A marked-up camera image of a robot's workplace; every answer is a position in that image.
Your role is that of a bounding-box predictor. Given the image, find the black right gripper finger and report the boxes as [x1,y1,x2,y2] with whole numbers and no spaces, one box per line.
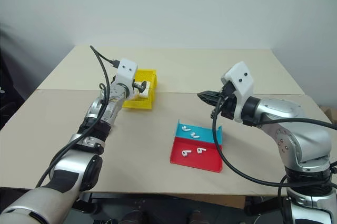
[197,90,220,99]
[200,97,220,106]

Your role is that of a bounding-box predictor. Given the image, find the dark rounded shape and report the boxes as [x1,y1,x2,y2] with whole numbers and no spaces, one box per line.
[122,209,150,224]

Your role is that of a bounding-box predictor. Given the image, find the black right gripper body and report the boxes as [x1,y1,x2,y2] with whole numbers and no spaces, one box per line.
[211,81,238,121]

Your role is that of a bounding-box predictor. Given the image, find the black table frame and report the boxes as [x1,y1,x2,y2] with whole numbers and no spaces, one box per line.
[71,192,280,216]

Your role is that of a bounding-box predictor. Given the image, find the brown panel under table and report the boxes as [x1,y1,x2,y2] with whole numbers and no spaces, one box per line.
[157,194,246,210]

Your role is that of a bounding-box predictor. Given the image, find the teal and red tray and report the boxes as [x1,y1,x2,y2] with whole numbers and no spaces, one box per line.
[169,119,225,175]

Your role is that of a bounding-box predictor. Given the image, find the yellow plastic bin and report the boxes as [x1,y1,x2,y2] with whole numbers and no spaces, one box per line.
[122,68,159,111]

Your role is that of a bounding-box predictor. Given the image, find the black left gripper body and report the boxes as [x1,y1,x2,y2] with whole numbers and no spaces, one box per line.
[133,81,148,94]

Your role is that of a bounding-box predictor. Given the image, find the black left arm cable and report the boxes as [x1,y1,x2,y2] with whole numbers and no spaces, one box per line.
[35,45,121,189]

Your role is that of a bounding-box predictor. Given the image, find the black equipment beside table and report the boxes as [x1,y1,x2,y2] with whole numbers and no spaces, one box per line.
[0,47,27,131]

